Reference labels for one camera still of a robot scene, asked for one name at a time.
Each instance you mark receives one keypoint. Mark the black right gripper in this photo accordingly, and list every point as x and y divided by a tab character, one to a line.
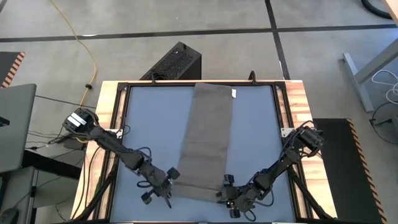
242	197

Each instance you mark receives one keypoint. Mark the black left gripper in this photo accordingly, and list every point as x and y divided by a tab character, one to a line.
157	180

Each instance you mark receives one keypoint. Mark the grey-beige terry towel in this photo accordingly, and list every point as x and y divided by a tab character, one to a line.
205	133

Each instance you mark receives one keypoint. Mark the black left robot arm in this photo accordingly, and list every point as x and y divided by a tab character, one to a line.
109	143

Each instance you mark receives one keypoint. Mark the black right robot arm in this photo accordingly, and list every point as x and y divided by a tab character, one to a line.
280	165

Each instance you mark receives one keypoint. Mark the black clamp hook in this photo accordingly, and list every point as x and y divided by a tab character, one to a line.
253	77
153	79

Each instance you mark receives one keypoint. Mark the black hazard-striped ramp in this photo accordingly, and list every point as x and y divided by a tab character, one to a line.
7	65
348	174

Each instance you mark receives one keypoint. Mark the black computer tower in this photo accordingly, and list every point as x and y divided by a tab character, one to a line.
177	62

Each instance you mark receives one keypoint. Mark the grey cabinet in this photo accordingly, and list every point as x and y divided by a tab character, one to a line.
15	193

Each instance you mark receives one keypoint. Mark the black computer mouse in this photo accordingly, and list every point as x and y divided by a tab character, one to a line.
7	216

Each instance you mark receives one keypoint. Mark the grey laptop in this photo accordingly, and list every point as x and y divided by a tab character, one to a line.
15	124

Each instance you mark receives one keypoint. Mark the light wooden desk top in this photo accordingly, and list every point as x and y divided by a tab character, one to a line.
394	9

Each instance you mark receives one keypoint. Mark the silver metal bracket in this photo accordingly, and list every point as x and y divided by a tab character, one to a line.
119	133
286	132

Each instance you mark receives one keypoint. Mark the grey metal desk frame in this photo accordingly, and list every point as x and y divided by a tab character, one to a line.
357	84

